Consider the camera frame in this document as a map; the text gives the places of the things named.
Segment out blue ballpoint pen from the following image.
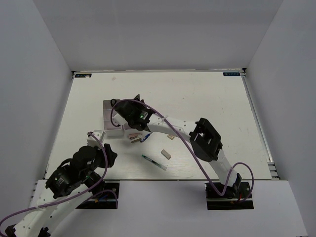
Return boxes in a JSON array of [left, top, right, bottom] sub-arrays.
[[140, 132, 152, 143]]

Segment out black handled scissors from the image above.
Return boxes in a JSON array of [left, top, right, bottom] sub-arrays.
[[111, 99, 117, 106]]

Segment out green gel pen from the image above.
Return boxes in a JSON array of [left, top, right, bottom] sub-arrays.
[[141, 155, 167, 171]]

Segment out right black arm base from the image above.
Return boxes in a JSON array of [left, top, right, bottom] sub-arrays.
[[205, 182, 254, 210]]

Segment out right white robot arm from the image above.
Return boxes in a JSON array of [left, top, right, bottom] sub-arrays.
[[110, 95, 241, 198]]

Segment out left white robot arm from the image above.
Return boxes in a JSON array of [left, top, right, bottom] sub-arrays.
[[1, 144, 118, 237]]

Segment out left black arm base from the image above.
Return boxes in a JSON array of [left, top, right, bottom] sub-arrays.
[[73, 181, 120, 209]]

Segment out white right organizer box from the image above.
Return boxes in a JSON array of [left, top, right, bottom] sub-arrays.
[[123, 123, 133, 132]]

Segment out white organizer box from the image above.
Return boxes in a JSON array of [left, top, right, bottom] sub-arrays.
[[123, 123, 133, 132], [102, 100, 123, 137]]

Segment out white left organizer box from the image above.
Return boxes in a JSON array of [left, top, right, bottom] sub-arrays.
[[102, 100, 123, 137]]

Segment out grey white eraser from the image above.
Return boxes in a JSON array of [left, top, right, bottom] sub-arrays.
[[160, 149, 171, 159]]

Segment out left blue table label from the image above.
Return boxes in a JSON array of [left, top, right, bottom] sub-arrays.
[[75, 74, 92, 78]]

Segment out blue table label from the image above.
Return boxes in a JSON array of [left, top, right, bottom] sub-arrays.
[[223, 72, 240, 77], [75, 74, 92, 78]]

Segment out right blue table label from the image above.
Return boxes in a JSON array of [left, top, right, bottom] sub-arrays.
[[223, 72, 240, 77]]

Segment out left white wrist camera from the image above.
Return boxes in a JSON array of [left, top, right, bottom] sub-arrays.
[[87, 130, 105, 148]]

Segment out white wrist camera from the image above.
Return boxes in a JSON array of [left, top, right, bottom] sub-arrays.
[[112, 114, 126, 127], [87, 130, 105, 148]]

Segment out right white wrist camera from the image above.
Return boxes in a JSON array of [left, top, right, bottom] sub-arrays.
[[112, 114, 126, 127]]

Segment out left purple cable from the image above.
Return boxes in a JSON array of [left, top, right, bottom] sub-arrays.
[[0, 132, 119, 223]]

